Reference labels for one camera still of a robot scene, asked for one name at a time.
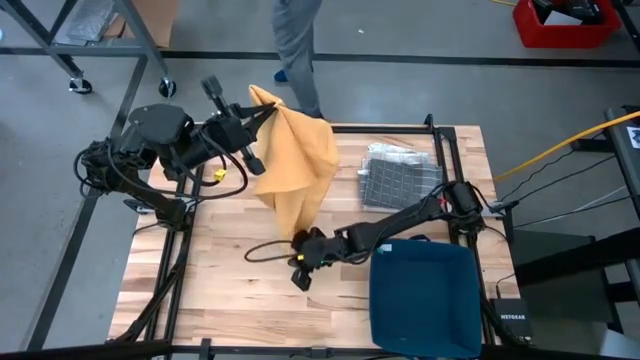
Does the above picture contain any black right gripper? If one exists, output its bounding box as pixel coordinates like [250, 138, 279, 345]
[291, 226, 362, 293]

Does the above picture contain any thin black cable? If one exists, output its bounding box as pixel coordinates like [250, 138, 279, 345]
[513, 194, 632, 229]
[502, 153, 617, 209]

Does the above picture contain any grey checked towel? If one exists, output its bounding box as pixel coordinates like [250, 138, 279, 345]
[357, 152, 444, 212]

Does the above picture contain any silver padded sheet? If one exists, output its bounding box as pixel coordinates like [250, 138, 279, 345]
[52, 0, 120, 46]

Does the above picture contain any black table frame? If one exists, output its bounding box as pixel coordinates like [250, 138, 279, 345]
[104, 112, 506, 360]

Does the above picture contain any red plastic crate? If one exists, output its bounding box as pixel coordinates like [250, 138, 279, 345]
[512, 0, 623, 50]

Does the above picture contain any metal cart with castors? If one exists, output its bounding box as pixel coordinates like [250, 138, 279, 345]
[0, 0, 177, 99]

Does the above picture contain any black Netgear switch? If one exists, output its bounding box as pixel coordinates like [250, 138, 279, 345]
[489, 298, 534, 339]

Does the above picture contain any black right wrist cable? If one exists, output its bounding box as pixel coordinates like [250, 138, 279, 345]
[243, 238, 301, 264]

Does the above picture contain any cardboard box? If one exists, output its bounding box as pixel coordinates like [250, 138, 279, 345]
[103, 0, 180, 49]

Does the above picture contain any mustard yellow towel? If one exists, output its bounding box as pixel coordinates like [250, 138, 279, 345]
[248, 83, 342, 241]

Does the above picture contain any black electronic device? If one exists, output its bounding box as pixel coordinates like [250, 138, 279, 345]
[531, 0, 604, 25]

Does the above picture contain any thick yellow cable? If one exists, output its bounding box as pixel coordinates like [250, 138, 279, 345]
[494, 110, 640, 182]

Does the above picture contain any thin white cable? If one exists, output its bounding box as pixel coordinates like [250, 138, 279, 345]
[569, 185, 629, 214]

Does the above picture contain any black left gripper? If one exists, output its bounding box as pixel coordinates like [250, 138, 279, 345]
[183, 74, 278, 177]

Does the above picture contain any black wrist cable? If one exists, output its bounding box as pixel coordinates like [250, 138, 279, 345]
[107, 127, 250, 202]
[243, 238, 301, 264]

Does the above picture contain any blue fabric bin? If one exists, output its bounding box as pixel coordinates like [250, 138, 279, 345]
[368, 234, 484, 359]

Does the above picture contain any person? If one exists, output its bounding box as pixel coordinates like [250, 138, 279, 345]
[271, 0, 325, 120]

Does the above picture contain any white checked towel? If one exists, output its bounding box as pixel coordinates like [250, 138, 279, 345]
[357, 141, 441, 174]

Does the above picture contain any black equipment stand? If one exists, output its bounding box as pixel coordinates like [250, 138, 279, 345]
[509, 227, 640, 334]

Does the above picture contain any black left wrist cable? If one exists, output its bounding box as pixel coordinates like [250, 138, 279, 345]
[107, 127, 250, 202]

